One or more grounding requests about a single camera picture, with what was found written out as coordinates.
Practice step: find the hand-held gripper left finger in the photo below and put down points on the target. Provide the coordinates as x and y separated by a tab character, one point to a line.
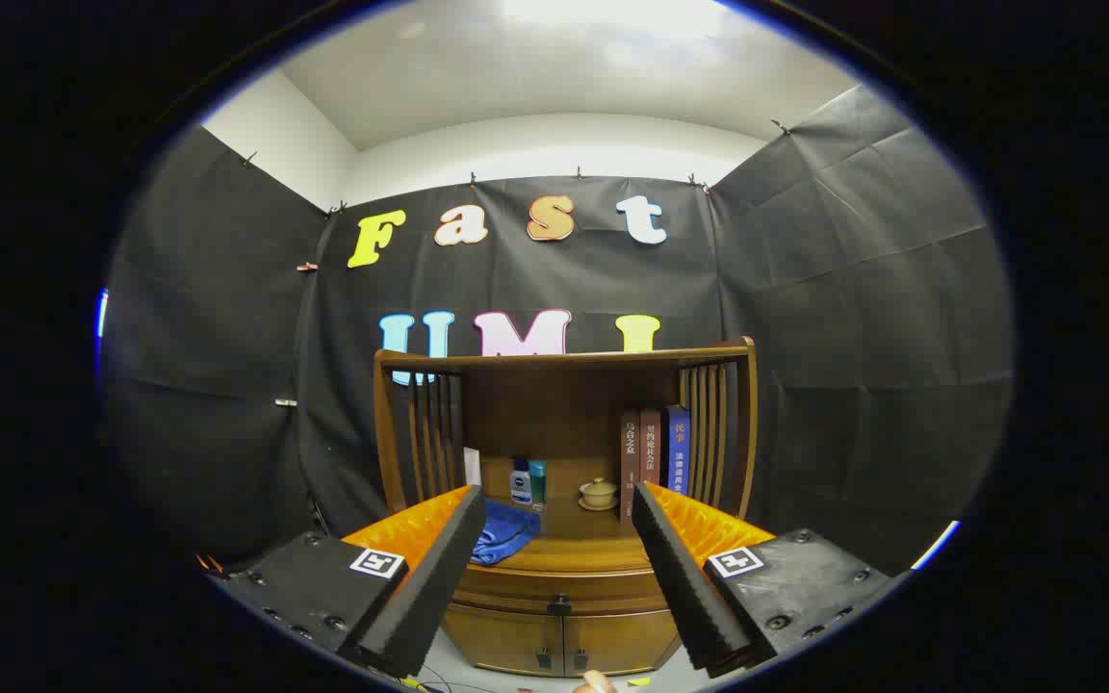
429	587

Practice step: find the teal clear bottle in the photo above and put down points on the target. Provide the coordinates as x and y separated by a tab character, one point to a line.
538	481

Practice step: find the white blue lotion bottle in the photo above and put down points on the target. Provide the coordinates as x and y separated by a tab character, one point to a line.
520	481

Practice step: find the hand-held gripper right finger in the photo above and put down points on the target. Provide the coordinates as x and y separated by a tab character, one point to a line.
684	587

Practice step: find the beige lidded tea cup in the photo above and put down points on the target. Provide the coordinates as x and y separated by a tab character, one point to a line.
598	494

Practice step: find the wooden drawer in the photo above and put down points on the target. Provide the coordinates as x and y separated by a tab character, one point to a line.
516	589

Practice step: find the reddish brown book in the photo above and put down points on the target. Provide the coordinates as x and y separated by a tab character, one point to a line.
650	448

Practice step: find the blue book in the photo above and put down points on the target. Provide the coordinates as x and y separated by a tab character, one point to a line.
678	448

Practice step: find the white tube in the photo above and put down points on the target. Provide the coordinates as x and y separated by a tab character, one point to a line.
472	467

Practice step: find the black drawer knob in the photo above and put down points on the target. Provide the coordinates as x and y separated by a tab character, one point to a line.
559	604

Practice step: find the blue folded towel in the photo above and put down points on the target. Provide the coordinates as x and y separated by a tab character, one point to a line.
506	529

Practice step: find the wooden countertop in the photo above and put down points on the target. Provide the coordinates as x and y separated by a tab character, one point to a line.
583	544

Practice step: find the dark brown book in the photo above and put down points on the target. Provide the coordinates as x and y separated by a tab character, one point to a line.
629	462

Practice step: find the wooden cabinet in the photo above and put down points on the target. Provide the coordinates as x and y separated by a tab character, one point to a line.
554	404

